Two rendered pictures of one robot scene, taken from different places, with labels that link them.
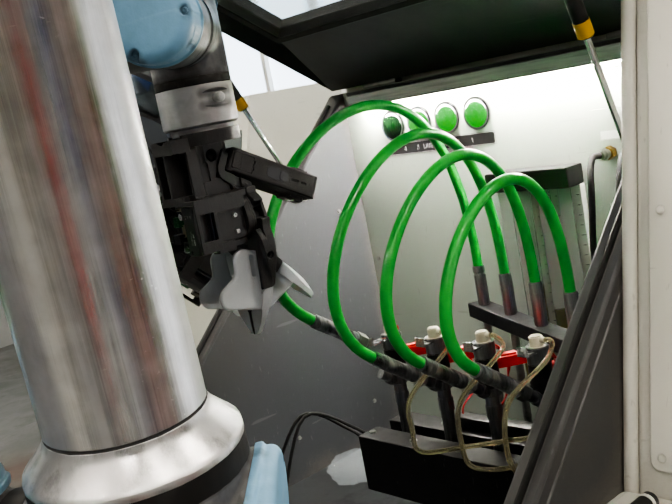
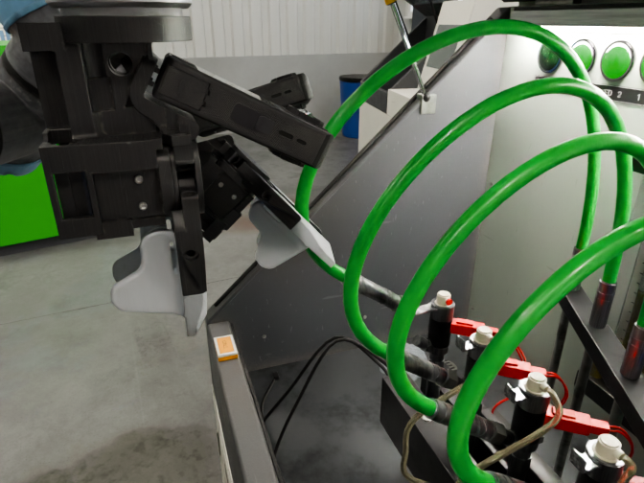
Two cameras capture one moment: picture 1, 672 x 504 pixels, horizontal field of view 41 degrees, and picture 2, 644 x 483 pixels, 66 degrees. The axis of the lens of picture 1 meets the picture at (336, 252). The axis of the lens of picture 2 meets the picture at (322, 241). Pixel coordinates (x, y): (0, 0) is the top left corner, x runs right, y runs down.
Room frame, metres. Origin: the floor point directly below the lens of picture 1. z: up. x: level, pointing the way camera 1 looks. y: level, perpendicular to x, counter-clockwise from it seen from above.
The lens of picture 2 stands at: (0.66, -0.11, 1.43)
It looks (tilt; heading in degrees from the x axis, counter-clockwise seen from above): 24 degrees down; 22
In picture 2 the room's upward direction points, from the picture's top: straight up
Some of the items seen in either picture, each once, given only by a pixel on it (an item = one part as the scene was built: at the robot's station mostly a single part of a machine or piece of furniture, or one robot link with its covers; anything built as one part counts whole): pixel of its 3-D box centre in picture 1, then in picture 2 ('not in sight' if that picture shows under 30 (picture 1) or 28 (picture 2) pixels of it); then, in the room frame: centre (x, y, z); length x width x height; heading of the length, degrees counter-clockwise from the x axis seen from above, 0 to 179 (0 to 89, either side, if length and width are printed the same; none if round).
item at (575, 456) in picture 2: (528, 348); (591, 453); (1.01, -0.20, 1.12); 0.03 x 0.02 x 0.01; 131
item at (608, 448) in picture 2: (537, 346); (607, 454); (1.01, -0.21, 1.12); 0.02 x 0.02 x 0.03
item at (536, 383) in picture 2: (483, 342); (536, 389); (1.07, -0.16, 1.12); 0.02 x 0.02 x 0.03
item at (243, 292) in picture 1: (243, 295); (159, 291); (0.89, 0.10, 1.26); 0.06 x 0.03 x 0.09; 131
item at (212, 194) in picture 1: (209, 192); (126, 126); (0.90, 0.11, 1.37); 0.09 x 0.08 x 0.12; 131
